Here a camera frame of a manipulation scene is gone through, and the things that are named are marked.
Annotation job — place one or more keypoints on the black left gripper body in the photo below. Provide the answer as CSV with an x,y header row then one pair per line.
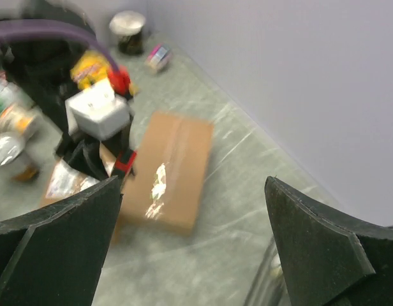
x,y
46,41

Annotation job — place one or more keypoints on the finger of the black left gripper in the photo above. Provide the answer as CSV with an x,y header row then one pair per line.
x,y
84,157

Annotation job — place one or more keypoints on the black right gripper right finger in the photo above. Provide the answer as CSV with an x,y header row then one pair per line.
x,y
328,257

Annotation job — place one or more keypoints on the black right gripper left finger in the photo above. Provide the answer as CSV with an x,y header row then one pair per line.
x,y
54,255

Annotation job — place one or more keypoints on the labelled cardboard express box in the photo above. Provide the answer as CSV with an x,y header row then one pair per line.
x,y
65,182

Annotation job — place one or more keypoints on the plain taped cardboard box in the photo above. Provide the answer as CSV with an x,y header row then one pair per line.
x,y
170,169

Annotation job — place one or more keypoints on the red black box cutter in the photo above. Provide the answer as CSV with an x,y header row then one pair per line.
x,y
123,165

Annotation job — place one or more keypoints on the green Chuba chips bag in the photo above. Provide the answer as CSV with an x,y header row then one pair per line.
x,y
8,92

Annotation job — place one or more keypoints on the yellow Lays chips bag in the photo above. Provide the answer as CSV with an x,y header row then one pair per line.
x,y
92,67

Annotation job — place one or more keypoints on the small orange white cup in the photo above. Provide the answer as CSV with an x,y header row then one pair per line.
x,y
17,119

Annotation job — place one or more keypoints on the metal tin can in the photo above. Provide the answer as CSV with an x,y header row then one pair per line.
x,y
15,162

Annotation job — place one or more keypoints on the black paper cup white lid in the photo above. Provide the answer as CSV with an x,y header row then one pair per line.
x,y
127,26

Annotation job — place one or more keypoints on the purple yogurt cup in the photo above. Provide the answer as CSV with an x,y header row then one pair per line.
x,y
159,58

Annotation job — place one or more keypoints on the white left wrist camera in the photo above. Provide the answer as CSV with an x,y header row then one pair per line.
x,y
97,111

